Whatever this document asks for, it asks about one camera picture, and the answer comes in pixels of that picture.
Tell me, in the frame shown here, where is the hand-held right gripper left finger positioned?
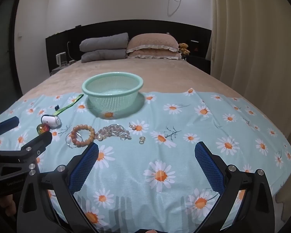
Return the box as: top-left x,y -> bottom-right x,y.
17,142 -> 100,233

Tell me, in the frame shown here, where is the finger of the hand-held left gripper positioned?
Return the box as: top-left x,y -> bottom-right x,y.
0,116 -> 20,149
0,132 -> 53,176

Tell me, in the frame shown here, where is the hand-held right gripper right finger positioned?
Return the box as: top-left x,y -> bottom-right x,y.
194,141 -> 275,233

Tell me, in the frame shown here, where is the thin silver bangle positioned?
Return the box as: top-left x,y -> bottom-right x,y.
65,132 -> 84,148

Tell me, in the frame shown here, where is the brown wooden bead bracelet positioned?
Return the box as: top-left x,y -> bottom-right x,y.
71,124 -> 96,149

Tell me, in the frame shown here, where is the pile of pale bead bracelets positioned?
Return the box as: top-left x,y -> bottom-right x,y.
94,123 -> 132,142

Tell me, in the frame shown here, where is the green plastic mesh basket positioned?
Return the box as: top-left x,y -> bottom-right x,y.
82,72 -> 144,110

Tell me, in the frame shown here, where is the person's left hand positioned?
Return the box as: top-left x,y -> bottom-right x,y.
0,194 -> 17,217

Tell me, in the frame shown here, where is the red green glossy trinket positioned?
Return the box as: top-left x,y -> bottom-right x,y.
36,123 -> 50,135

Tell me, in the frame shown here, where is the small white round device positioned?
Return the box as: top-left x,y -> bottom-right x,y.
41,115 -> 62,129

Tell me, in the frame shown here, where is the daisy print blue cloth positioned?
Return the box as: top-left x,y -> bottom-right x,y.
0,87 -> 291,233

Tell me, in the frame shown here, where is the small white appliance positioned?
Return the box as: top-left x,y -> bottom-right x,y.
55,53 -> 68,66

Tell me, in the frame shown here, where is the grey folded blanket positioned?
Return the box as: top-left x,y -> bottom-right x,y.
81,49 -> 127,63
79,32 -> 129,52

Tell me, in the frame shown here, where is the brown teddy bear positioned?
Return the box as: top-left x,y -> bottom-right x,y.
178,43 -> 191,56

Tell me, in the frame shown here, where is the beige frilled pillow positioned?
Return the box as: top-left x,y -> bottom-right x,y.
126,50 -> 183,61
126,34 -> 180,54

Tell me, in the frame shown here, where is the cream curtain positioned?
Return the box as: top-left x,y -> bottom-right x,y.
205,0 -> 291,139

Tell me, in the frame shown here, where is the black headboard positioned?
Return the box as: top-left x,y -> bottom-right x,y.
45,19 -> 212,75

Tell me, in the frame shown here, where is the green lanyard strap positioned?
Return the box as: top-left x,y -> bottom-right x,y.
54,94 -> 84,115

